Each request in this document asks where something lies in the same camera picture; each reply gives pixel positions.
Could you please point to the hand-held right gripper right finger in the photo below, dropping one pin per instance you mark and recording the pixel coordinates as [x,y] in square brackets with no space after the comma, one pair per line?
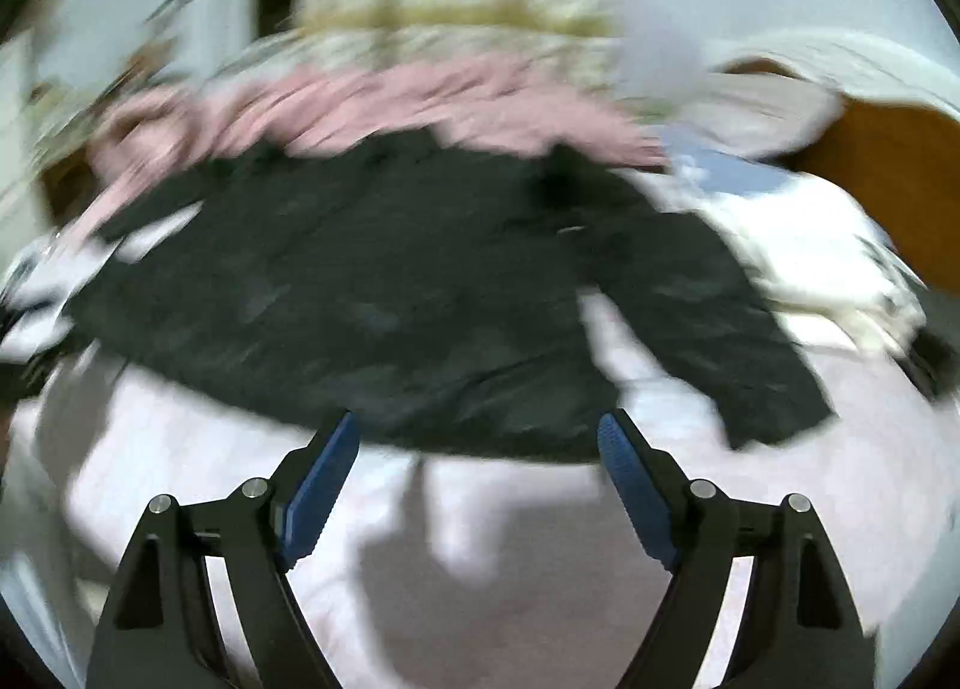
[634,486]

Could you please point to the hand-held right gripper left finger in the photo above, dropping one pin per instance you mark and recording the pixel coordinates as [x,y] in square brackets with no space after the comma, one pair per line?
[322,486]

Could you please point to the black jacket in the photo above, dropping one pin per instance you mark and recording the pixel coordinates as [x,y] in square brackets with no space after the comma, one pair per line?
[375,299]

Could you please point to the pile of white clothes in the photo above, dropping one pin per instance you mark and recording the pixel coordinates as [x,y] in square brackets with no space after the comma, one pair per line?
[810,247]

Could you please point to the bed with pink sheet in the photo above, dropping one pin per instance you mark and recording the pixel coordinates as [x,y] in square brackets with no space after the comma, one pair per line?
[487,584]

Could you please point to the pink checked quilt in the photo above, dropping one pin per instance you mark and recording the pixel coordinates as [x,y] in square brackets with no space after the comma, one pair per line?
[375,97]

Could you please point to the wooden headboard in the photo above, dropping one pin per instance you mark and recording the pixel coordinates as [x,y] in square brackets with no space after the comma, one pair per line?
[885,149]

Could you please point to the white cloth on headboard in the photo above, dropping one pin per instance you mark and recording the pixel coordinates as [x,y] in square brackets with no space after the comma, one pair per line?
[825,59]

